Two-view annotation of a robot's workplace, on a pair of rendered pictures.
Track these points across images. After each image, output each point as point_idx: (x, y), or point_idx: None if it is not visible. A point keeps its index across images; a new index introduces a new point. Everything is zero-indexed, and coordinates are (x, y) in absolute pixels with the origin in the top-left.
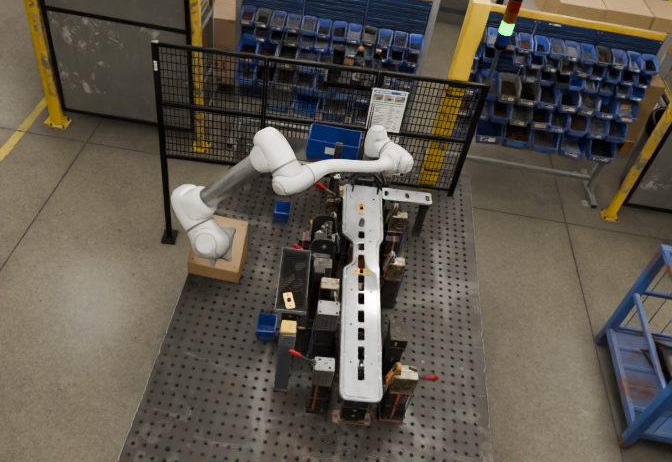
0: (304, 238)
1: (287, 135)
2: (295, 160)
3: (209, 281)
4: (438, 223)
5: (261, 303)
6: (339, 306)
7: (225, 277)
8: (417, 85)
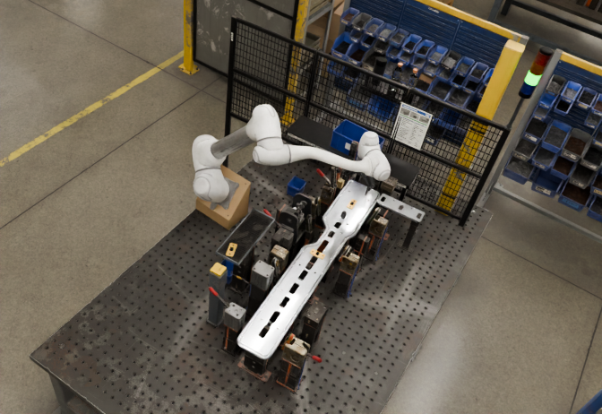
0: (282, 209)
1: (325, 124)
2: (278, 137)
3: (208, 220)
4: (434, 245)
5: None
6: None
7: (220, 221)
8: (442, 110)
